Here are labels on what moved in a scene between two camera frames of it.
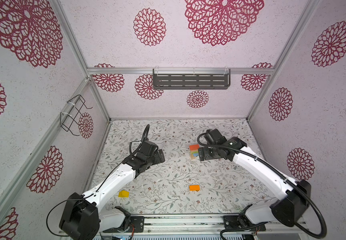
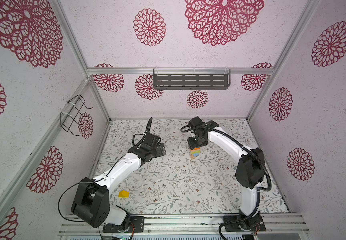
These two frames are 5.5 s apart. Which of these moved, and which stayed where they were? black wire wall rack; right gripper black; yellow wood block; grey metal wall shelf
Moved: right gripper black
Stayed: black wire wall rack; yellow wood block; grey metal wall shelf
